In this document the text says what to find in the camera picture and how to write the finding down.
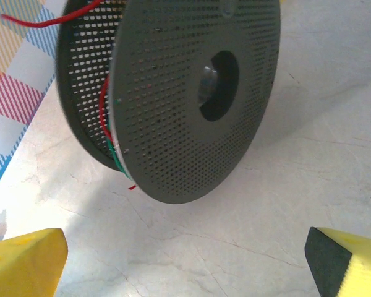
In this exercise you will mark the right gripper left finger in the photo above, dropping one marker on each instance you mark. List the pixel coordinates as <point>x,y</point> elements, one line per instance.
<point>24,266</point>

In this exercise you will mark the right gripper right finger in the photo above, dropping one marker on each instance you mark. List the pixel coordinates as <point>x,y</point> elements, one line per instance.
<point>352,266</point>

